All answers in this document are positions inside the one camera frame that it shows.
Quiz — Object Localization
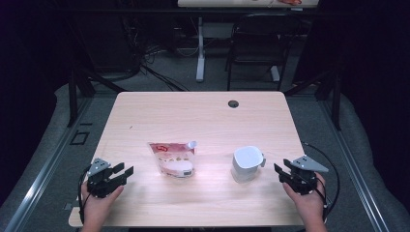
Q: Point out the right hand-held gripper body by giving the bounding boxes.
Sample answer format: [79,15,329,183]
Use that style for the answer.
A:
[283,155,330,196]

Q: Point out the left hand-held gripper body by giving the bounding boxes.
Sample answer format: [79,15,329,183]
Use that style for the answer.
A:
[86,158,128,199]

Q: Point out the white cup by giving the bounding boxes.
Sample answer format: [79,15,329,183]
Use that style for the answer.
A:
[230,145,268,184]

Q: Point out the red and clear spouted pouch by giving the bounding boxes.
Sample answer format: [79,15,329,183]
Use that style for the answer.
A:
[147,139,198,180]

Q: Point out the person's left hand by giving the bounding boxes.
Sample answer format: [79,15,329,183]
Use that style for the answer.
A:
[80,182,125,226]

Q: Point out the person's right hand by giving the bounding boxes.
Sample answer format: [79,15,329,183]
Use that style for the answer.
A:
[282,172,328,224]

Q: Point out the black metal stand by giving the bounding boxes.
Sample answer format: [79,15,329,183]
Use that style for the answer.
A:
[283,69,343,131]
[66,69,128,129]

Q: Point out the black chair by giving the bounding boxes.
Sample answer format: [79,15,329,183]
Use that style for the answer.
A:
[225,13,303,92]

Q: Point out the white desk leg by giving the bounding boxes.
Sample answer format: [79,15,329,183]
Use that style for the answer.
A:
[195,16,206,83]

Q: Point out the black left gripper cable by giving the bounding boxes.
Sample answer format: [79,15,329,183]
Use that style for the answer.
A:
[77,165,92,225]

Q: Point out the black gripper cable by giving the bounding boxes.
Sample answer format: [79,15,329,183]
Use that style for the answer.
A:
[77,165,92,225]
[301,141,341,223]

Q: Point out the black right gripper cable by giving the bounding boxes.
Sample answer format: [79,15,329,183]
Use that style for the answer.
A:
[301,141,341,223]

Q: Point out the aluminium floor rail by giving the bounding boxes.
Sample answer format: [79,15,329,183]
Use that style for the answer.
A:
[317,100,391,232]
[3,96,94,232]

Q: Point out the black floor outlet frame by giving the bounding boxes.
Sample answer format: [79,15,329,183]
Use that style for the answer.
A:
[70,130,91,146]

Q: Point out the black floor cables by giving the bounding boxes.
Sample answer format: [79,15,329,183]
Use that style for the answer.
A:
[119,18,191,93]

